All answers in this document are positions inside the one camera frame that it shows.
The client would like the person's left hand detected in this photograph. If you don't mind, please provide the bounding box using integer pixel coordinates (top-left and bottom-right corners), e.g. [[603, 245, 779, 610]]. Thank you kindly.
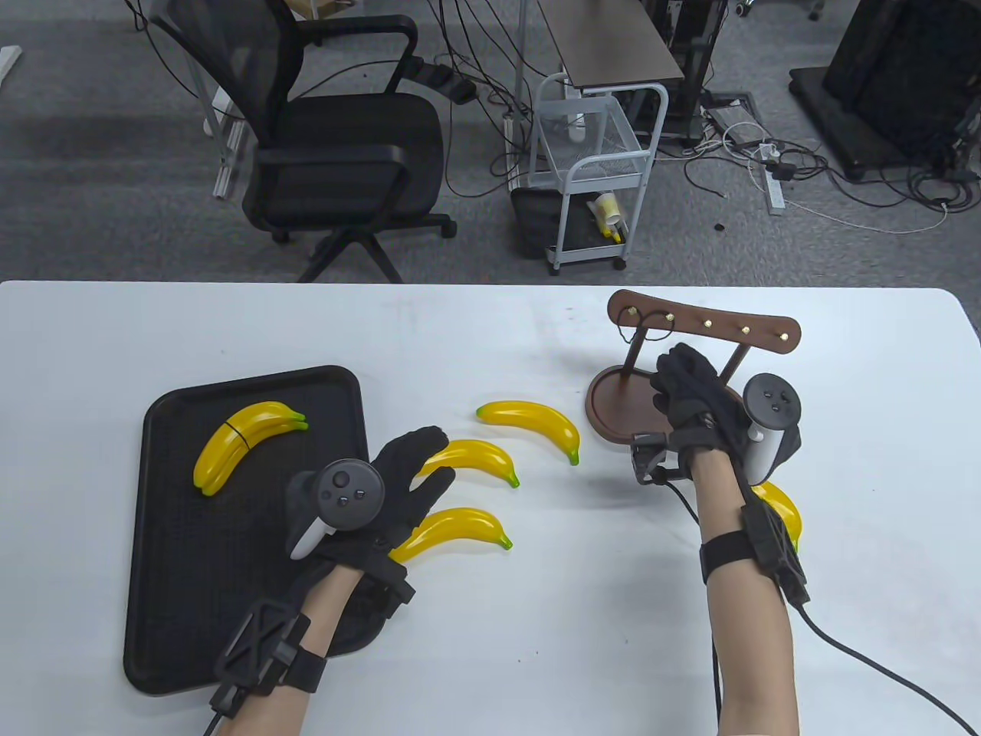
[[294, 427, 458, 573]]

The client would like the person's right hand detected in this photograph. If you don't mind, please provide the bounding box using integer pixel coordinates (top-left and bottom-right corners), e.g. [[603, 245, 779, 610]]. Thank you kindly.
[[650, 343, 750, 470]]

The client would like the yellow plastic banana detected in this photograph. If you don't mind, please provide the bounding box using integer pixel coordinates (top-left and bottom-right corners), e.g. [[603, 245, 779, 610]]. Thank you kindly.
[[192, 400, 307, 493], [201, 418, 310, 498], [475, 400, 581, 466], [755, 481, 804, 554], [418, 439, 521, 489], [389, 507, 515, 569]]

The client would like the person's right forearm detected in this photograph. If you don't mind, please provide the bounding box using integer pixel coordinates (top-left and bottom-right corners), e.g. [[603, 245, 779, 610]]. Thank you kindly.
[[684, 448, 802, 736]]

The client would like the grey black handheld controller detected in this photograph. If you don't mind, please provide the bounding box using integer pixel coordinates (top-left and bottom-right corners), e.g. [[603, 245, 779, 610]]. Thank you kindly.
[[285, 458, 386, 562], [740, 373, 803, 480]]

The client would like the brown wooden hook stand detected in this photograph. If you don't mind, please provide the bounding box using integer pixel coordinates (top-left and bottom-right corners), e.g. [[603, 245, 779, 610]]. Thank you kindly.
[[586, 289, 802, 449]]

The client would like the black wrist tracker module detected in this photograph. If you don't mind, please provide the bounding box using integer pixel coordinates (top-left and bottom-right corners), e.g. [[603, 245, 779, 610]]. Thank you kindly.
[[701, 494, 811, 606], [211, 600, 326, 718]]

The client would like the black plastic tray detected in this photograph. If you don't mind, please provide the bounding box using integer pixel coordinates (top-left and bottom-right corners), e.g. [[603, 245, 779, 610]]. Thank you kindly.
[[123, 365, 389, 697]]

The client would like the black floor bin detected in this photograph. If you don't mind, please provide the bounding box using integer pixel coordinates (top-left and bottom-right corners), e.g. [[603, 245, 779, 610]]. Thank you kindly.
[[510, 186, 564, 260]]

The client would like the grey floor socket plate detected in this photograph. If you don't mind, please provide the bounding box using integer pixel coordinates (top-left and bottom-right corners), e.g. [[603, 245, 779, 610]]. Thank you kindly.
[[705, 103, 761, 148]]

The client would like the black mesh office chair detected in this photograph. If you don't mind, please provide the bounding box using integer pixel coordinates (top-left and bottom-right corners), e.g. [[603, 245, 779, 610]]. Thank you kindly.
[[146, 0, 459, 285]]

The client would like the dark grey side desk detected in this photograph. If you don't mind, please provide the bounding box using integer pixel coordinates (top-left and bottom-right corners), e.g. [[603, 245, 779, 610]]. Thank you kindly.
[[536, 0, 685, 91]]

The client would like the black equipment stand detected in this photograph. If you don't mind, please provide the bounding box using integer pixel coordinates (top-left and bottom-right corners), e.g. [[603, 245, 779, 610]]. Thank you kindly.
[[789, 0, 981, 182]]

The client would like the white wire rolling cart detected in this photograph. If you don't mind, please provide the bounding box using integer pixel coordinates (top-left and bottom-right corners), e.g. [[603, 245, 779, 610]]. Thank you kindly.
[[530, 73, 670, 276]]

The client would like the black desk frame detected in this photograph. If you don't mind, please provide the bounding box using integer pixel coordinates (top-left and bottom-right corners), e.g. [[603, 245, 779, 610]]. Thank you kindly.
[[642, 0, 729, 148]]

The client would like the aluminium frame bar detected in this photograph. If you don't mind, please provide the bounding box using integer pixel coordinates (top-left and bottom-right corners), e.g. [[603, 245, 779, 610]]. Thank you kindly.
[[213, 84, 250, 202]]

